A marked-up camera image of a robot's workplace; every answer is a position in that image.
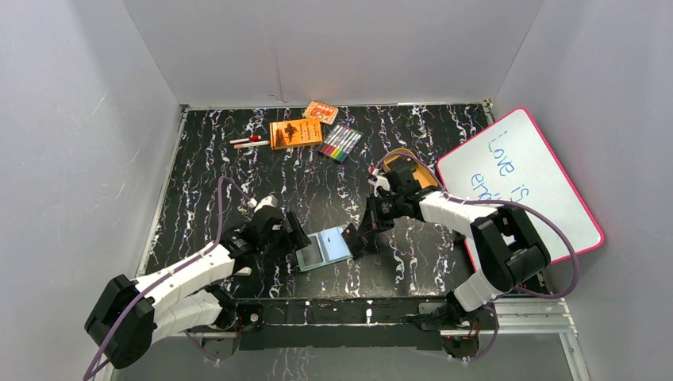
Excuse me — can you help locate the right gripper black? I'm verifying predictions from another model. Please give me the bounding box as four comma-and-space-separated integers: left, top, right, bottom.
356, 192, 404, 237

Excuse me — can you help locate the black VIP credit card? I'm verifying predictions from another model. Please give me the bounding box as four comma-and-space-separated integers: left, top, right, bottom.
298, 238, 323, 268

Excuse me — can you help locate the green card holder wallet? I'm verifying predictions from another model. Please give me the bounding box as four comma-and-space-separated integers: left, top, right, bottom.
296, 225, 353, 272

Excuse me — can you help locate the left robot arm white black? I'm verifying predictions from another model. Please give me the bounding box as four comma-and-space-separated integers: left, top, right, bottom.
84, 205, 311, 369

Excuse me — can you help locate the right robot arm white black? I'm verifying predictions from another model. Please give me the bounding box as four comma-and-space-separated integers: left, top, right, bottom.
342, 157, 551, 329

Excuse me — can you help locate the small orange card box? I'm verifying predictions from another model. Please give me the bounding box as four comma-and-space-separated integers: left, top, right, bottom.
302, 101, 339, 125

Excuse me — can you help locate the white stapler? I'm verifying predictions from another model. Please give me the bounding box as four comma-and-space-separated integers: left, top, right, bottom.
233, 267, 252, 276

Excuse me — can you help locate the tan oval tray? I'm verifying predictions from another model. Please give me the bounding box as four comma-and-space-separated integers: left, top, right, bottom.
383, 148, 440, 188

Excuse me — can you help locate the coloured marker pen set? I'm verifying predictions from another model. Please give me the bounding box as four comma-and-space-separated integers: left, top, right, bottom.
317, 125, 363, 163

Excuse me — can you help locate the white marker pen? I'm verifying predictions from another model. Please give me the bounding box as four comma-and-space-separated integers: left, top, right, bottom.
233, 140, 270, 149

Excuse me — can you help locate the orange book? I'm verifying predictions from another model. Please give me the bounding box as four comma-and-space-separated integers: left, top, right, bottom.
270, 118, 324, 150

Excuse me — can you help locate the red capped white marker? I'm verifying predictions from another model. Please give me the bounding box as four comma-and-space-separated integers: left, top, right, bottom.
229, 135, 261, 144

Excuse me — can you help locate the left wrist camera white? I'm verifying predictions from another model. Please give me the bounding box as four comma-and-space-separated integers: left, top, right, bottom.
247, 194, 279, 211

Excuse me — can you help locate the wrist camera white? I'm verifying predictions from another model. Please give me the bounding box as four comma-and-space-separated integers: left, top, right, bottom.
247, 194, 279, 211
367, 167, 390, 197

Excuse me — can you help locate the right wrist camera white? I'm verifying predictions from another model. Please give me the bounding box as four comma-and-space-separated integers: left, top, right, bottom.
367, 167, 390, 197

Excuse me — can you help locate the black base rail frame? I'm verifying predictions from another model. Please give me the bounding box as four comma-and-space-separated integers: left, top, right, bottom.
183, 297, 498, 364

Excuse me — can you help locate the white board pink frame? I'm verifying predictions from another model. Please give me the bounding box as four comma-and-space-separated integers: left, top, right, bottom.
436, 108, 605, 254

